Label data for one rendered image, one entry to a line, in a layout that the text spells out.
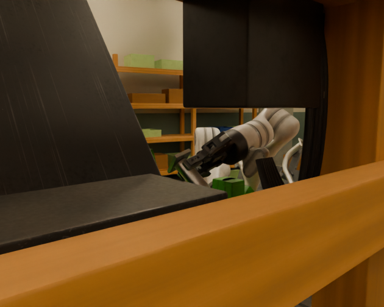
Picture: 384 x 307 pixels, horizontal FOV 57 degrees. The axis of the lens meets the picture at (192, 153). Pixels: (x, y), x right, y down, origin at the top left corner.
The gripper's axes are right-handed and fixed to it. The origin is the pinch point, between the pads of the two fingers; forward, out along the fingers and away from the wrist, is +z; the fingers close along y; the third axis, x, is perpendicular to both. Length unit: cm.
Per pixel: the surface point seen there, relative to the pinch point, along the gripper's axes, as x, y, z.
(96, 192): 2.7, 13.1, 24.4
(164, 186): 6.5, 13.5, 15.9
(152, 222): 16.2, 33.2, 30.9
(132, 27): -417, -300, -338
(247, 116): -228, -431, -550
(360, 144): 19.1, 24.8, -7.8
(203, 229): 18.8, 35.0, 29.3
